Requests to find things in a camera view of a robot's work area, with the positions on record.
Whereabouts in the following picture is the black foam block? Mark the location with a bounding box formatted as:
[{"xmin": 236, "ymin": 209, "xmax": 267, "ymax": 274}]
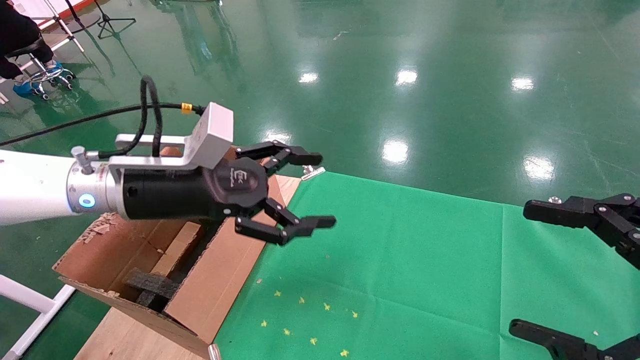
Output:
[{"xmin": 124, "ymin": 267, "xmax": 182, "ymax": 314}]

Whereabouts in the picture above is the white tube table frame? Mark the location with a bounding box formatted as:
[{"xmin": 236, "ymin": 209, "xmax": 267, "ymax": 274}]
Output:
[{"xmin": 0, "ymin": 273, "xmax": 77, "ymax": 360}]

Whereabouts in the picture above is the small brown cardboard box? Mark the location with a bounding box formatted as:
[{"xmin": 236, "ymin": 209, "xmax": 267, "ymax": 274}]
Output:
[{"xmin": 149, "ymin": 221, "xmax": 205, "ymax": 279}]

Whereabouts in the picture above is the black stand with round base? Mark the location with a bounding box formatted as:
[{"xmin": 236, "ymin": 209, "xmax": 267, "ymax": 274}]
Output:
[{"xmin": 62, "ymin": 0, "xmax": 102, "ymax": 34}]

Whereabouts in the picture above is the person in black clothes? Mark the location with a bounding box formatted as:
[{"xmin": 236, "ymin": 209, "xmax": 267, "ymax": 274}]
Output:
[{"xmin": 0, "ymin": 0, "xmax": 76, "ymax": 99}]

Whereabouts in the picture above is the black corrugated cable loop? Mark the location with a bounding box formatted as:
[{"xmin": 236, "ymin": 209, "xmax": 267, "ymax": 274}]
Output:
[{"xmin": 97, "ymin": 74, "xmax": 164, "ymax": 160}]

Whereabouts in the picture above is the black stool with chrome legs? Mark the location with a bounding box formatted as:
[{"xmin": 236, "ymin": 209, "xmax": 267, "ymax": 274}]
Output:
[{"xmin": 6, "ymin": 39, "xmax": 77, "ymax": 101}]

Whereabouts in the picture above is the white desk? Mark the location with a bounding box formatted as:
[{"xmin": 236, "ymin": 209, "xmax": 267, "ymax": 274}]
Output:
[{"xmin": 30, "ymin": 0, "xmax": 86, "ymax": 54}]

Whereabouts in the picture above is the green table cloth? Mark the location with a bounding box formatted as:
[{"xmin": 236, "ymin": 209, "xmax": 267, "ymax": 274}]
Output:
[{"xmin": 214, "ymin": 170, "xmax": 640, "ymax": 360}]

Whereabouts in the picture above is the black tripod stand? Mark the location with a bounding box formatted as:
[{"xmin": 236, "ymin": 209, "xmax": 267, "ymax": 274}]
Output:
[{"xmin": 95, "ymin": 0, "xmax": 137, "ymax": 40}]

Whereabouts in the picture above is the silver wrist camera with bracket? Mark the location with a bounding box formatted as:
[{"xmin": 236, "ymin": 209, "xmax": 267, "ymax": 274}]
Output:
[{"xmin": 107, "ymin": 102, "xmax": 235, "ymax": 172}]

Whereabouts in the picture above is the large open cardboard carton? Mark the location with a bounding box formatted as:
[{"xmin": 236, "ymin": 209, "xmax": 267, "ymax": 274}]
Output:
[{"xmin": 52, "ymin": 145, "xmax": 303, "ymax": 359}]

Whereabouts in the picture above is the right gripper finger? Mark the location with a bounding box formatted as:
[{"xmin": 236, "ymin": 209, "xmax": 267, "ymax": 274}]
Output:
[
  {"xmin": 509, "ymin": 319, "xmax": 640, "ymax": 360},
  {"xmin": 522, "ymin": 193, "xmax": 640, "ymax": 271}
]

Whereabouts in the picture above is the black cable with yellow tag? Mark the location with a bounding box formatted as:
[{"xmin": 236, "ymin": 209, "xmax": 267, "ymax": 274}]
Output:
[{"xmin": 0, "ymin": 102, "xmax": 206, "ymax": 147}]

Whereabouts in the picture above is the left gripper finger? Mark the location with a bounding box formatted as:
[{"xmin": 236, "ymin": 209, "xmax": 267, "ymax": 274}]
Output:
[{"xmin": 234, "ymin": 197, "xmax": 337, "ymax": 246}]

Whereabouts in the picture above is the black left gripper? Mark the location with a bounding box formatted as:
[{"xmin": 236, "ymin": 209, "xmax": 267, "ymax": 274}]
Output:
[{"xmin": 120, "ymin": 140, "xmax": 324, "ymax": 221}]

